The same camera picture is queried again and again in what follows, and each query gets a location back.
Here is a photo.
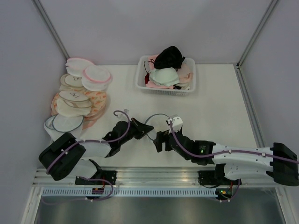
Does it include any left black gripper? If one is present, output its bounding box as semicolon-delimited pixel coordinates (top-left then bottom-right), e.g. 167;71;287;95
119;117;154;145

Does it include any white mesh blue-trim laundry bag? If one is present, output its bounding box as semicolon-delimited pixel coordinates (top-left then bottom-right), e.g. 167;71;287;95
145;113;170;141

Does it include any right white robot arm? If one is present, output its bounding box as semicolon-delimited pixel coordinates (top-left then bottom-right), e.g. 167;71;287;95
153;131;299;187

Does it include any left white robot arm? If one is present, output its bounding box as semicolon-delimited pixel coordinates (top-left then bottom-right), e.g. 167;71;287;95
38;118;154;181

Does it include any orange patterned laundry bag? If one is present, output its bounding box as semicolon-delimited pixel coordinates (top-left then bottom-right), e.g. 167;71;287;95
51;90;107;129

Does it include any white bra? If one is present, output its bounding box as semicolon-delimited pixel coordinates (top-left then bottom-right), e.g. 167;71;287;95
149;68;180;86

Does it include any pink-trim mesh laundry bag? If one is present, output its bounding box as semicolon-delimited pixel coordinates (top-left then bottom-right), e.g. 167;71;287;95
81;65;113;91

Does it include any beige bag with bra print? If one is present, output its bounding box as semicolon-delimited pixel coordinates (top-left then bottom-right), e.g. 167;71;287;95
56;90;92;117

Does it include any black bra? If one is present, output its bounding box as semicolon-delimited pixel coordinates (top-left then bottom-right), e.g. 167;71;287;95
154;46;185;70

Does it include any blue-trim mesh bag on pile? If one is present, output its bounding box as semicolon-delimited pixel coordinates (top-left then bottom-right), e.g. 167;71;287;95
44;114;84;141

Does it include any beige-trim mesh laundry bag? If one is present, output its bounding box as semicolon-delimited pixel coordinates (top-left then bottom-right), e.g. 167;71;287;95
59;74;84;90

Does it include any pink-trim bag at back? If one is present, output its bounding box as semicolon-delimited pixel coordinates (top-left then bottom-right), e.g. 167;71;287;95
65;57;94;77

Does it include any white plastic basket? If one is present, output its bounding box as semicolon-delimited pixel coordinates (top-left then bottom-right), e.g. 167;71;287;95
135;56;197;96

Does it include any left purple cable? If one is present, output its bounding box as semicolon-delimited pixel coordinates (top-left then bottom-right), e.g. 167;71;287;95
46;110;131;175

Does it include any purple cable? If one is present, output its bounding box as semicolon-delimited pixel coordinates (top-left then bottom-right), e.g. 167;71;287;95
46;110;131;175
168;121;299;165

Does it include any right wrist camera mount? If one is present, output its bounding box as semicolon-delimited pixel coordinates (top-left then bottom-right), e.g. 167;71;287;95
166;115;183;133

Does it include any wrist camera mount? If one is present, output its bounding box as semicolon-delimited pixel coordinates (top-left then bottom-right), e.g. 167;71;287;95
122;109;129;117
166;115;183;133

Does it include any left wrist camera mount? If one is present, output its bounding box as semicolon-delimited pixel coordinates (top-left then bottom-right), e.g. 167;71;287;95
122;109;129;117

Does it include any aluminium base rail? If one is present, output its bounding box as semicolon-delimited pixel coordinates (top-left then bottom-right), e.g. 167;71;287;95
32;167;287;187

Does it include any white slotted cable duct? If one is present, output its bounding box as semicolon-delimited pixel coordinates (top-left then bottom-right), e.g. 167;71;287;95
42;187;216;197

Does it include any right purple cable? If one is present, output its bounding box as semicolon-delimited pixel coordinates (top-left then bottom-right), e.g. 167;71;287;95
168;121;299;165

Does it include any right aluminium table-edge rail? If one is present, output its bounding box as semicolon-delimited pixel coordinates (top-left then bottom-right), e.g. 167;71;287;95
234;63;266;152

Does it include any left aluminium frame post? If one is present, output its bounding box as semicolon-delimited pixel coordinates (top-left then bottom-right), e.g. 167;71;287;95
31;0;70;60

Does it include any aluminium frame post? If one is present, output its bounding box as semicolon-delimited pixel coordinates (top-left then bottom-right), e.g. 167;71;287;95
31;0;70;60
236;0;280;69

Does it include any right aluminium frame post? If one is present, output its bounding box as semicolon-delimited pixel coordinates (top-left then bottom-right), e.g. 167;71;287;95
236;0;280;69

